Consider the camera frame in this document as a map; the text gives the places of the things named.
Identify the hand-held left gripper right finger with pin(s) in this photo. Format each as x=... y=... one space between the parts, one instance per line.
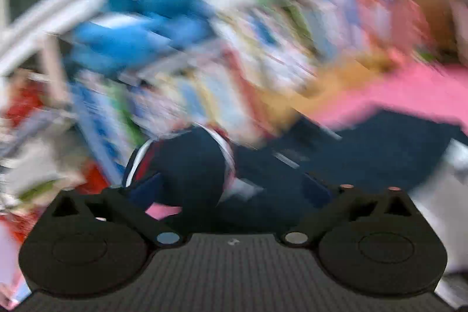
x=318 y=191

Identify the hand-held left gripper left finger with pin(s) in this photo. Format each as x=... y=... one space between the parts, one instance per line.
x=144 y=193

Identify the navy and white jacket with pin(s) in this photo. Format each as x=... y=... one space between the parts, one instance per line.
x=365 y=151

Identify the large red plastic crate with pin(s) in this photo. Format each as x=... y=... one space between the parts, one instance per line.
x=98 y=176

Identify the wooden drawer organizer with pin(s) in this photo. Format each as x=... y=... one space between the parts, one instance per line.
x=329 y=81

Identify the stack of magazines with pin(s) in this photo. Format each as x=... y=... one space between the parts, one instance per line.
x=36 y=158

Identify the row of tall picture books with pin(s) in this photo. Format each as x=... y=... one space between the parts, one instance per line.
x=219 y=96

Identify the pink printed blanket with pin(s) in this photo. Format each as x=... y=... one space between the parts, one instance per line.
x=402 y=92

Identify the pink pole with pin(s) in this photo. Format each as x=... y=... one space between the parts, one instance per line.
x=56 y=74

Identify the small red basket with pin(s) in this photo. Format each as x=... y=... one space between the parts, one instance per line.
x=25 y=103

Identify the row of books on organizer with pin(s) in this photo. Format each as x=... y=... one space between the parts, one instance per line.
x=329 y=16

